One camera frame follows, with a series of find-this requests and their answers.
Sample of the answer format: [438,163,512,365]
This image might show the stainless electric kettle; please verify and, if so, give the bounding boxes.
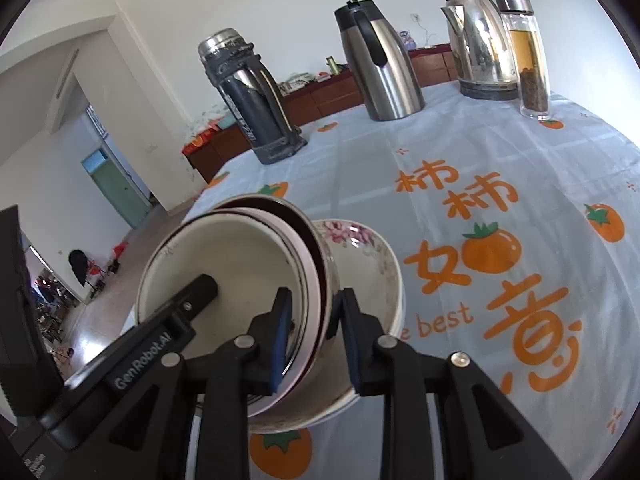
[442,0,518,101]

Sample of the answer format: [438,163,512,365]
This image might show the white plate pink flowers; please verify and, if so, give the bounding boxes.
[248,219,406,434]

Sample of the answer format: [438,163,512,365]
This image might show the dark grey thermos flask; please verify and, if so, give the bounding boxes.
[198,28,307,165]

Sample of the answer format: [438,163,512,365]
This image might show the pink red plastic bowl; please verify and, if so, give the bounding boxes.
[193,207,326,415]

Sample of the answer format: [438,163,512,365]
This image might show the glass tea bottle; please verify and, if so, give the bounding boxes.
[495,0,551,122]

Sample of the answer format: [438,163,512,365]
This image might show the stainless steel bowl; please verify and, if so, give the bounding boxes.
[214,194,340,426]

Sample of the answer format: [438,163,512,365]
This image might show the steel carafe black handle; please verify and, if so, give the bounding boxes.
[334,0,425,122]

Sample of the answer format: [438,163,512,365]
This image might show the white enamel bowl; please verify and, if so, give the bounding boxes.
[136,211,306,361]

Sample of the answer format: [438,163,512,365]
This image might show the green door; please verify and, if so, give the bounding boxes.
[82,148,150,228]

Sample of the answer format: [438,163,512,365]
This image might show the dark red wooden sideboard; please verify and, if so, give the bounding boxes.
[181,44,458,183]

